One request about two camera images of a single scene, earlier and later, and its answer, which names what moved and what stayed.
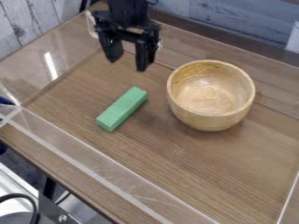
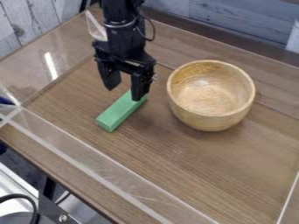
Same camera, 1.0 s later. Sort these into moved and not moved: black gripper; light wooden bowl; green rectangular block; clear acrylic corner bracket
Moved: black gripper
Not moved: light wooden bowl; green rectangular block; clear acrylic corner bracket
